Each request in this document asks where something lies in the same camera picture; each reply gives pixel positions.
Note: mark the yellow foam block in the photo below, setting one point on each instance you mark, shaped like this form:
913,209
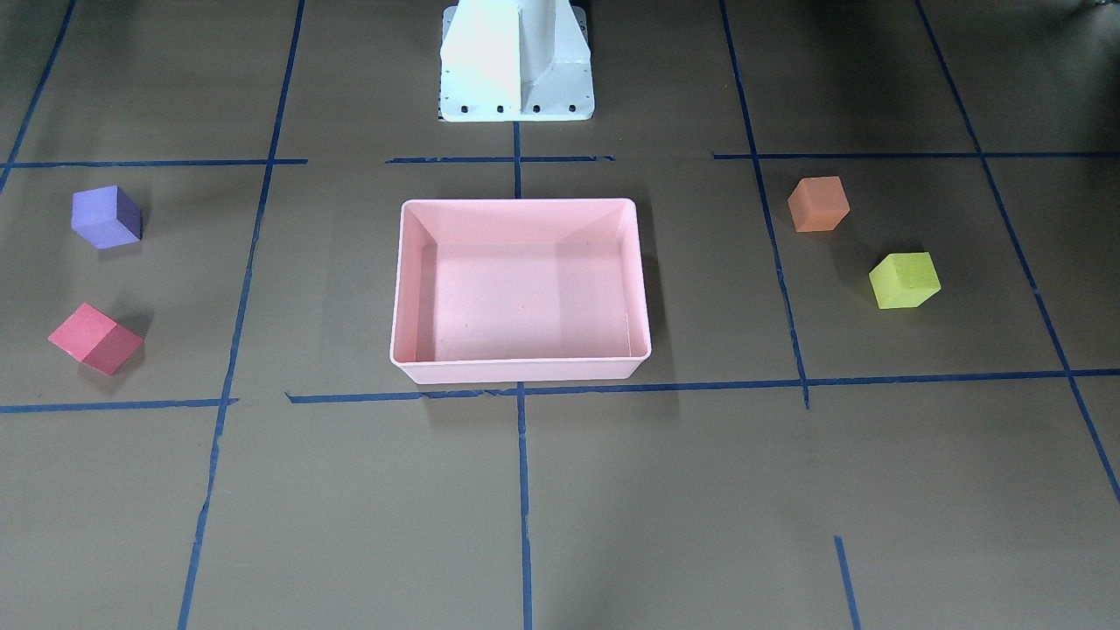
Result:
904,280

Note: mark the purple foam block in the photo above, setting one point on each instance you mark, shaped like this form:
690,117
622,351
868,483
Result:
106,217

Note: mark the red foam block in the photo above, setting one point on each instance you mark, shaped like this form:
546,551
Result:
94,339

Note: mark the pink plastic bin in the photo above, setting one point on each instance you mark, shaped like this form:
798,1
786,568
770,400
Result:
519,290

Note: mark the orange foam block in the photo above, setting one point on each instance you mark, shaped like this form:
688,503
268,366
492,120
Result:
818,204

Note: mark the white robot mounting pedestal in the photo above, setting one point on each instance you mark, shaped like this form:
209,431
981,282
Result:
515,61

